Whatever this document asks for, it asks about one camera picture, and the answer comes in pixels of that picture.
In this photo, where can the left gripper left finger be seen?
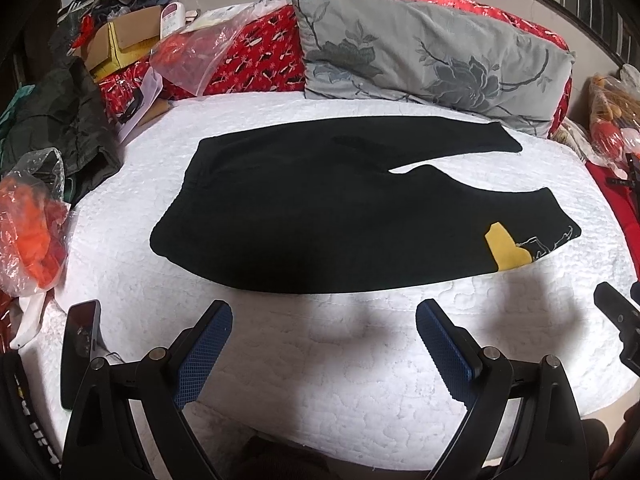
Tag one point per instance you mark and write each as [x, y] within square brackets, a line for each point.
[102, 440]

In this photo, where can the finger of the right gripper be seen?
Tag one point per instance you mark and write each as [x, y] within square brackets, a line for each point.
[625, 317]

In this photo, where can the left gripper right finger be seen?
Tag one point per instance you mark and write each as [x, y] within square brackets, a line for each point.
[521, 419]

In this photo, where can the black pants with yellow patch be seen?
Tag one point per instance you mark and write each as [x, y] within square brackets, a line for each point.
[351, 204]

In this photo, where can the white quilted bed cover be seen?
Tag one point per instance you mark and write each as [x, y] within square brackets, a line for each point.
[346, 375]

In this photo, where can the bag of toys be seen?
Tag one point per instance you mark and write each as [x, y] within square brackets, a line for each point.
[614, 118]

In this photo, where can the plastic bag with orange cloth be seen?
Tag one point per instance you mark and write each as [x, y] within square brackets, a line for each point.
[33, 223]

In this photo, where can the dark green jacket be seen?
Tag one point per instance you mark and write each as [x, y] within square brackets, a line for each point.
[65, 111]

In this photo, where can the grey floral pillow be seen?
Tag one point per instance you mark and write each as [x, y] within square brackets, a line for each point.
[452, 53]

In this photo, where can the clear bag with red item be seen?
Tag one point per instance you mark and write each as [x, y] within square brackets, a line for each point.
[189, 57]

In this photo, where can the cardboard box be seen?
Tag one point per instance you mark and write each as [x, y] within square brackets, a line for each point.
[121, 42]

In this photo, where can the red patterned bedding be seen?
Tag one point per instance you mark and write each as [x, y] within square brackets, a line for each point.
[265, 57]

